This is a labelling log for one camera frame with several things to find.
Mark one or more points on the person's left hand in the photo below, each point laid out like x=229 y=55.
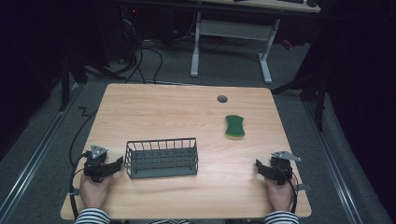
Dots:
x=93 y=191

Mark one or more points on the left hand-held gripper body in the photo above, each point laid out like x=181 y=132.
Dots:
x=95 y=160

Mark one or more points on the green sponge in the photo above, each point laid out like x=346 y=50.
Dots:
x=234 y=126

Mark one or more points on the dark computer tower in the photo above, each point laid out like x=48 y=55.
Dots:
x=123 y=31

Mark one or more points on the person's striped shirt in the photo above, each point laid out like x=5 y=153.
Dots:
x=169 y=221

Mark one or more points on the white-framed wooden desk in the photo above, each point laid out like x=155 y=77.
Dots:
x=236 y=30

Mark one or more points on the grey floor rail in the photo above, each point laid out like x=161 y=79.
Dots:
x=29 y=165
x=333 y=161

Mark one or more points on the grey table edge bracket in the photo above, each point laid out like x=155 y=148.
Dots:
x=303 y=187
x=73 y=193

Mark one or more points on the person's right hand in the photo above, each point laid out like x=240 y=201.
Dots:
x=280 y=196

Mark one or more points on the black metal stand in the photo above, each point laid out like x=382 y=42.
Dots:
x=64 y=87
x=320 y=102

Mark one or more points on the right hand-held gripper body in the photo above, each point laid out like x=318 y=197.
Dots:
x=281 y=169

